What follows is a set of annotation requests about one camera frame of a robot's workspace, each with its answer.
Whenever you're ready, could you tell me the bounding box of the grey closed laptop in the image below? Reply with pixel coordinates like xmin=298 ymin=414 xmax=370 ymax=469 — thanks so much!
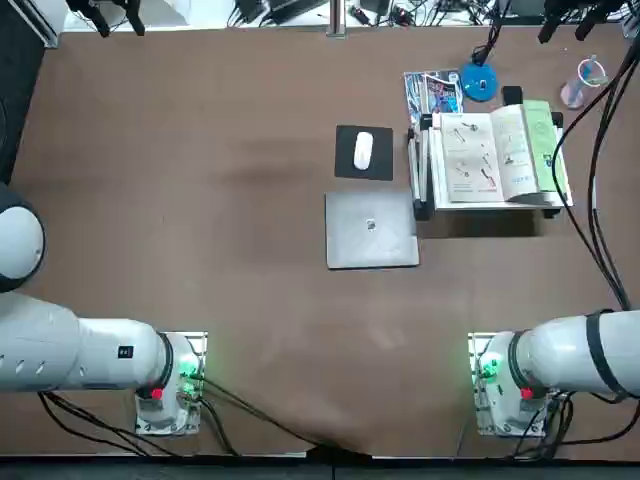
xmin=324 ymin=189 xmax=421 ymax=271

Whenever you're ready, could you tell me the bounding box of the comic book with white badge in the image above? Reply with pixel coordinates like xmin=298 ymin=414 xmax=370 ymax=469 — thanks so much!
xmin=403 ymin=69 xmax=464 ymax=125

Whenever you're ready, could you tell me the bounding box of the black left base cable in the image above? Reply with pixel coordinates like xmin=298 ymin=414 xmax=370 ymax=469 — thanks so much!
xmin=37 ymin=372 xmax=321 ymax=457

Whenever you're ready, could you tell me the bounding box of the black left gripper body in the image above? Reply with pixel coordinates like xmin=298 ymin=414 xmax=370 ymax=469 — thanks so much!
xmin=67 ymin=0 xmax=144 ymax=12

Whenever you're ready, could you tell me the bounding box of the black power adapter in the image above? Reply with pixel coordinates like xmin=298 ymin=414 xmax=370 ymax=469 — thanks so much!
xmin=259 ymin=0 xmax=329 ymax=25

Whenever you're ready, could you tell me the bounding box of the black base cable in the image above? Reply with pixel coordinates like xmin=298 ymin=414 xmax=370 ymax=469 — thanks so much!
xmin=454 ymin=389 xmax=640 ymax=461
xmin=37 ymin=372 xmax=321 ymax=457

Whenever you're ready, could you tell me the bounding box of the white computer mouse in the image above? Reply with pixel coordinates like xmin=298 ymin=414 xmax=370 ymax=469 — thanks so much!
xmin=352 ymin=131 xmax=374 ymax=170

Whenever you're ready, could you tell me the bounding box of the green cover book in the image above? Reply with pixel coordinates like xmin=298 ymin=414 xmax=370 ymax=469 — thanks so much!
xmin=438 ymin=98 xmax=574 ymax=207

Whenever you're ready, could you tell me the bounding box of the white adjustable book stand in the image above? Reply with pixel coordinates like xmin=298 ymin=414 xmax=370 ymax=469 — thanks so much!
xmin=405 ymin=110 xmax=576 ymax=222

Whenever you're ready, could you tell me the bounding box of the pale pink plastic cup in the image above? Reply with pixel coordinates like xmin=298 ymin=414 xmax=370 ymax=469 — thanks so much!
xmin=559 ymin=54 xmax=609 ymax=111

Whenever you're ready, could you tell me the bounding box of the black lamp power cable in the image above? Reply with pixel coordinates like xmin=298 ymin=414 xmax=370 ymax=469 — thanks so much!
xmin=471 ymin=29 xmax=501 ymax=66

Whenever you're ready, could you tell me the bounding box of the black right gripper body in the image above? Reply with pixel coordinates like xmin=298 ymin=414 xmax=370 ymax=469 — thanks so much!
xmin=543 ymin=0 xmax=626 ymax=16

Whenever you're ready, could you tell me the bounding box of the black right base cable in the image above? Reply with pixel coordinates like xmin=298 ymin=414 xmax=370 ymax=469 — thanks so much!
xmin=454 ymin=389 xmax=640 ymax=461

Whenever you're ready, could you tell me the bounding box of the black mouse pad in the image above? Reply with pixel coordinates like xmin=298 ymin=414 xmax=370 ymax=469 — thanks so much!
xmin=333 ymin=124 xmax=395 ymax=182

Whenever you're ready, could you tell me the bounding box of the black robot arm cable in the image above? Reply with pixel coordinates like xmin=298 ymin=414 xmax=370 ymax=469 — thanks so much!
xmin=549 ymin=34 xmax=640 ymax=311

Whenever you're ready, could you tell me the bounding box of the silver aluminium post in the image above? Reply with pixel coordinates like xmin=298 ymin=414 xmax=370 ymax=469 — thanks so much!
xmin=325 ymin=0 xmax=349 ymax=39

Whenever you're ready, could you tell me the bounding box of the silver aluminium frame profile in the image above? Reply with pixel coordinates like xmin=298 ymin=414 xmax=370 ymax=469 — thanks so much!
xmin=29 ymin=0 xmax=64 ymax=50

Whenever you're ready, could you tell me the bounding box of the comic book with pink letter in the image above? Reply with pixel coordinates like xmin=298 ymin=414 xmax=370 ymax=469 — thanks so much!
xmin=423 ymin=74 xmax=464 ymax=115

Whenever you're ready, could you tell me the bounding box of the blue desk lamp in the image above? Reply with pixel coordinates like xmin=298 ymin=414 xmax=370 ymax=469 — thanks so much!
xmin=459 ymin=0 xmax=506 ymax=104

